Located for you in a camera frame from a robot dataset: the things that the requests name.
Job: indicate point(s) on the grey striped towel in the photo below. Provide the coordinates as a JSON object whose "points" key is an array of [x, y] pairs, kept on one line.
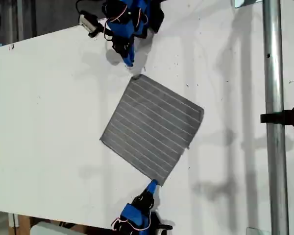
{"points": [[152, 127]]}

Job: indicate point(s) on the light grey box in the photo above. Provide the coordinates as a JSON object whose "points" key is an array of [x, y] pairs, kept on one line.
{"points": [[46, 228]]}

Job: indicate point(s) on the grey metal upright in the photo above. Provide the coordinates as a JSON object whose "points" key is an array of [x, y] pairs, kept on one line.
{"points": [[19, 19]]}

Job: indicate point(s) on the brown wooden table leg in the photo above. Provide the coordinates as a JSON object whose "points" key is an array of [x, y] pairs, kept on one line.
{"points": [[22, 225]]}

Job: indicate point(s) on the black clamp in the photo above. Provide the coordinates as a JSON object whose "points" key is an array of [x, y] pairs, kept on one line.
{"points": [[284, 117]]}

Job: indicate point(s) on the black camera stalk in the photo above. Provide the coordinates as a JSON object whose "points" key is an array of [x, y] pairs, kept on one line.
{"points": [[106, 31]]}

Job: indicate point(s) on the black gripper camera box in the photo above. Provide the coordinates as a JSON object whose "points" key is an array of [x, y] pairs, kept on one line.
{"points": [[89, 24], [165, 226]]}

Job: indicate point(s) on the steel post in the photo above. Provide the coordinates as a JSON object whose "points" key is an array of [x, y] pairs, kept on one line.
{"points": [[274, 98]]}

